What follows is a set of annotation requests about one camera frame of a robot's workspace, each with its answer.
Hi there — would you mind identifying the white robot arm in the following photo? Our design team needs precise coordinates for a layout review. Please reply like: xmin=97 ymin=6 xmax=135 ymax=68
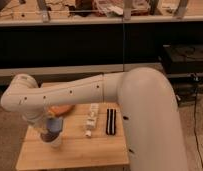
xmin=0 ymin=67 xmax=189 ymax=171

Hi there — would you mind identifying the small wooden table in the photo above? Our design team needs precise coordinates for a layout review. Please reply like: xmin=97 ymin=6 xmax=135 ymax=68
xmin=16 ymin=103 xmax=129 ymax=171

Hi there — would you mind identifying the black box on shelf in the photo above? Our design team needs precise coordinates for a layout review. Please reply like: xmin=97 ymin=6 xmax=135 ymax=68
xmin=160 ymin=44 xmax=203 ymax=74

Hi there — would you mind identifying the orange ceramic cup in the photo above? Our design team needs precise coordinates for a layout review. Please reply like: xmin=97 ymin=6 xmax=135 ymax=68
xmin=48 ymin=105 xmax=73 ymax=117

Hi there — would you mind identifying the white tube on table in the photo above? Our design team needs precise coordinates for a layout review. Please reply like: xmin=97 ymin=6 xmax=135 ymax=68
xmin=85 ymin=103 xmax=99 ymax=138

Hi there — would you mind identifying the black white striped cloth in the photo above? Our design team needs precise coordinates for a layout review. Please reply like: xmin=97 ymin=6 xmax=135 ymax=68
xmin=106 ymin=108 xmax=116 ymax=135

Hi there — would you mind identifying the black hanging cable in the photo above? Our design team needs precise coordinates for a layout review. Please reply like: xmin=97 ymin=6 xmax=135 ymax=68
xmin=121 ymin=14 xmax=127 ymax=72

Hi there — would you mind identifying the white gripper body blue ring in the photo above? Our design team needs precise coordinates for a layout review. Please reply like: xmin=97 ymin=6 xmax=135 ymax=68
xmin=40 ymin=117 xmax=63 ymax=148

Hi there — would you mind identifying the long wooden workbench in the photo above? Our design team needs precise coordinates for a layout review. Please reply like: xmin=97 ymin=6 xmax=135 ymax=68
xmin=0 ymin=0 xmax=203 ymax=26

